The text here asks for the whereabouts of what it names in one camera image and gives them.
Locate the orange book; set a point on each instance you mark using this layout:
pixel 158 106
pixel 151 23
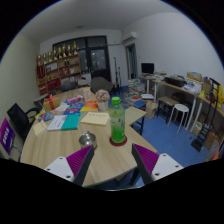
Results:
pixel 89 106

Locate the white round stool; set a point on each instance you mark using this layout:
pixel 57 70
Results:
pixel 180 107

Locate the purple sign board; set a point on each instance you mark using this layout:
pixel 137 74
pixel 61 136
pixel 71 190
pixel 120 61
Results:
pixel 6 135

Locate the pink flowers in white pot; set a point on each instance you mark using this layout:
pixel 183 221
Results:
pixel 102 96

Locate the black folding ladder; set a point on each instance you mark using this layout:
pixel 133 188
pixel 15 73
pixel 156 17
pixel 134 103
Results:
pixel 204 126

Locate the white printed booklet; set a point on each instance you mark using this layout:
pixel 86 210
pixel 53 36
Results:
pixel 56 122

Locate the beige paper bag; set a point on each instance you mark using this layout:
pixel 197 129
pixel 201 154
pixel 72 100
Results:
pixel 151 110

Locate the black computer monitor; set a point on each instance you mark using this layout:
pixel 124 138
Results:
pixel 147 68

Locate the green-capped green drink bottle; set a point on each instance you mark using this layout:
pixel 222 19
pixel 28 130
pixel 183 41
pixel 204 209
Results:
pixel 117 125

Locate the yellow gift box red ribbon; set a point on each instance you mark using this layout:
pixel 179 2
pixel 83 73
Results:
pixel 51 103

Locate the small standing card box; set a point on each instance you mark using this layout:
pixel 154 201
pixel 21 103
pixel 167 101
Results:
pixel 87 94

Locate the pink box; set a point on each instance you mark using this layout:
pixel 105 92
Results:
pixel 74 99

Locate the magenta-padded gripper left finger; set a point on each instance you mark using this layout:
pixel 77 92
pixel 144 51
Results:
pixel 79 160

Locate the blue book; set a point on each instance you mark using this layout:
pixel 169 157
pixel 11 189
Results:
pixel 74 108

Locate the flat round red coaster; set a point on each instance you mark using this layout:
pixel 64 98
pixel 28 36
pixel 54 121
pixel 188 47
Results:
pixel 118 144

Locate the black tripod stand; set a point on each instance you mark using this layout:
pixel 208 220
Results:
pixel 116 71

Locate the black office chair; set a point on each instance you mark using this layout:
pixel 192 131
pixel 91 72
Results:
pixel 18 118

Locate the white wall air conditioner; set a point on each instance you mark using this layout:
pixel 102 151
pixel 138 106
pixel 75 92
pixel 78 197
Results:
pixel 129 37

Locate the pale yellow envelope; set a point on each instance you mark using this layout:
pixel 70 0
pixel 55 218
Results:
pixel 95 118

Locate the long cluttered side desk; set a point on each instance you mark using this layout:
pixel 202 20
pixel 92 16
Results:
pixel 186 88

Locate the wooden shelf unit with trophies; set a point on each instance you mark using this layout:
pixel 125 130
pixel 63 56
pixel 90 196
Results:
pixel 56 71

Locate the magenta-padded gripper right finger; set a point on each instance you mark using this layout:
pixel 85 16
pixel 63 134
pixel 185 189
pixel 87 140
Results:
pixel 146 159

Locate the small wooden side table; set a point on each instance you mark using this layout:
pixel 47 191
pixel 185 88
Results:
pixel 134 115

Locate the dark glass double door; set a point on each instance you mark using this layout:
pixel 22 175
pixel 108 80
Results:
pixel 96 56

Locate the small metal cup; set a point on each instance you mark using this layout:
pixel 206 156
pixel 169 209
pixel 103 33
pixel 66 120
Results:
pixel 87 139

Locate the grey armchair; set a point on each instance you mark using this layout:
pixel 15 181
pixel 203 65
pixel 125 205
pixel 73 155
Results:
pixel 101 84

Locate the small pale yellow card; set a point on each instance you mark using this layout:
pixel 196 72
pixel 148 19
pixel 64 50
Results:
pixel 40 128

